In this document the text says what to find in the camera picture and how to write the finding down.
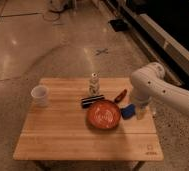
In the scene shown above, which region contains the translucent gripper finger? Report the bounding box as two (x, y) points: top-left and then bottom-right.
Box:
(136, 107), (147, 120)

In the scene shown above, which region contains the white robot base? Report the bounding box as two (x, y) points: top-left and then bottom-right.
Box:
(47, 0), (76, 13)

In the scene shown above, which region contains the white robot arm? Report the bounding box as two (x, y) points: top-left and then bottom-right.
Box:
(130, 62), (189, 118)

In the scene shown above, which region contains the orange ceramic bowl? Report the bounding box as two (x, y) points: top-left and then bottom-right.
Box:
(87, 100), (121, 130)

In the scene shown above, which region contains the blue sponge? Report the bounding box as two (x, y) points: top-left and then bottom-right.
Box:
(121, 104), (135, 119)

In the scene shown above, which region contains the white patterned bottle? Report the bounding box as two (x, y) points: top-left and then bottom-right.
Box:
(89, 73), (99, 96)

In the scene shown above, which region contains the black striped rectangular block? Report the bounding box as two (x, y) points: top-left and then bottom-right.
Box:
(81, 95), (104, 108)

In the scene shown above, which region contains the wooden table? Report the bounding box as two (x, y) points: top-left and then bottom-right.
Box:
(12, 77), (165, 171)

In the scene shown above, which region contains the black floor plate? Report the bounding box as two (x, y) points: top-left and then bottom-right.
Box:
(109, 19), (128, 32)

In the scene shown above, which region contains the white plastic cup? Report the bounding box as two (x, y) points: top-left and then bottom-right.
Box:
(31, 85), (48, 107)

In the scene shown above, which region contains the long white wall shelf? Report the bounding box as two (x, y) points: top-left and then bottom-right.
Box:
(101, 0), (189, 88)

